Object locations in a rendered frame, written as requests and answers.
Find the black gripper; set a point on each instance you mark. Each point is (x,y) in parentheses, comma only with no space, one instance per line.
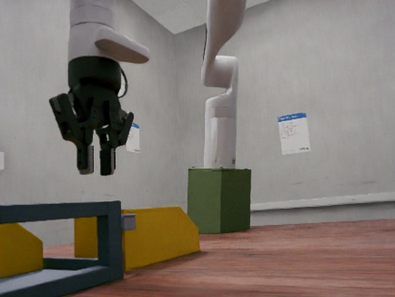
(89,76)

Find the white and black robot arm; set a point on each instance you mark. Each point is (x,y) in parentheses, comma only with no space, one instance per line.
(224,18)

